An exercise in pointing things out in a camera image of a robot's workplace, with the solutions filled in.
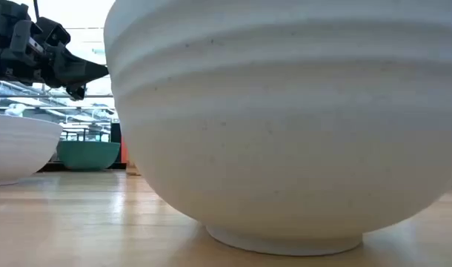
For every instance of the black metal frame cage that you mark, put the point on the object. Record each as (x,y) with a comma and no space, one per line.
(84,134)

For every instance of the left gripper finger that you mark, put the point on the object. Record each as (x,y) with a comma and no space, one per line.
(77,92)
(78,72)

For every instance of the orange partition panel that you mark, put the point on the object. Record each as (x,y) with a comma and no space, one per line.
(124,152)

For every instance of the black upright panel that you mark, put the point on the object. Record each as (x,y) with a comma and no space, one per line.
(116,131)

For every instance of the white ribbed bowl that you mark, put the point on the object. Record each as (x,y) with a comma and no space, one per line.
(18,148)
(285,130)

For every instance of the teal green bowl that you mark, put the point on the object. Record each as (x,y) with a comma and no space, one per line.
(87,155)

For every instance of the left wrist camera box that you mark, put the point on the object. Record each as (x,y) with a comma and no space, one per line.
(55,33)

